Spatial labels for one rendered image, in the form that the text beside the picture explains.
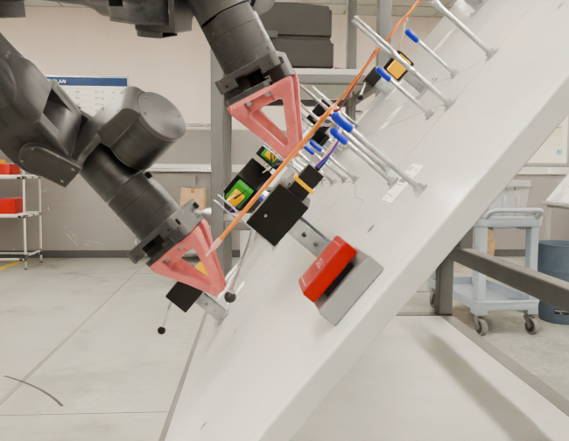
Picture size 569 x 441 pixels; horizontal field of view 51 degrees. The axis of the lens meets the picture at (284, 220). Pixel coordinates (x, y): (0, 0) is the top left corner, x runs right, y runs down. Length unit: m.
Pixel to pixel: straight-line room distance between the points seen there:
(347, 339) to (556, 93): 0.21
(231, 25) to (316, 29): 1.16
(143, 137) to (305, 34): 1.19
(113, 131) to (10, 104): 0.09
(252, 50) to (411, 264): 0.29
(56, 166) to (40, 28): 8.14
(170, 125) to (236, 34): 0.11
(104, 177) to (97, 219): 7.75
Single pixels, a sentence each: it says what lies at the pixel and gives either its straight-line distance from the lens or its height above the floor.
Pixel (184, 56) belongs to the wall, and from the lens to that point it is 8.32.
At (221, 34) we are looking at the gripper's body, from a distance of 0.60.
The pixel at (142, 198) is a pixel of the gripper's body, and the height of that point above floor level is 1.15.
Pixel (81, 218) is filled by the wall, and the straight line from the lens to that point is 8.44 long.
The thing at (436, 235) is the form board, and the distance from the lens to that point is 0.41.
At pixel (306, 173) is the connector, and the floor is 1.17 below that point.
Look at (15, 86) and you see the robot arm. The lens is 0.60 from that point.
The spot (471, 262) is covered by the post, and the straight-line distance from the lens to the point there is 1.41.
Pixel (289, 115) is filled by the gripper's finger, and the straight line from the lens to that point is 0.58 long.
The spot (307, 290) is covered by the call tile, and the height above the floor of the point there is 1.09.
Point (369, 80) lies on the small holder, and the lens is 1.39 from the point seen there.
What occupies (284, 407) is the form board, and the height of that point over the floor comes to 1.02.
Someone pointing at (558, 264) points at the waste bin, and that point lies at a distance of 5.08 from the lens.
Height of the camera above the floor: 1.18
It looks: 5 degrees down
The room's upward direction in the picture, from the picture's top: straight up
